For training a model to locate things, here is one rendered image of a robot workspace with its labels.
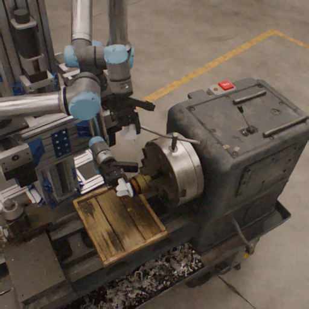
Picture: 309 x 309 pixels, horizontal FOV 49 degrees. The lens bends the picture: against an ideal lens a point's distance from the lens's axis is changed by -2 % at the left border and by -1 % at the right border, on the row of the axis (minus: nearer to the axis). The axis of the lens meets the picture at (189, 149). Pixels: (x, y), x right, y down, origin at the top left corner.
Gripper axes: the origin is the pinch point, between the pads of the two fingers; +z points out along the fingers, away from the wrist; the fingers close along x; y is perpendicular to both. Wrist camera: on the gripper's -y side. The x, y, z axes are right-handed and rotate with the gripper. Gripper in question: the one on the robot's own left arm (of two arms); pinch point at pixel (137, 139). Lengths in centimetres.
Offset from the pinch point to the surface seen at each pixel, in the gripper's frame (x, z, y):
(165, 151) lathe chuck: 0.1, 9.1, -11.0
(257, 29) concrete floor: -276, 37, -326
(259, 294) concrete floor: -1, 141, -66
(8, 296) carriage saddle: -2, 44, 61
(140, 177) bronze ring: -4.8, 19.7, -0.2
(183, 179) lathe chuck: 8.9, 19.5, -13.2
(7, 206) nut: -9, 13, 50
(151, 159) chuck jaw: -7.5, 14.9, -7.9
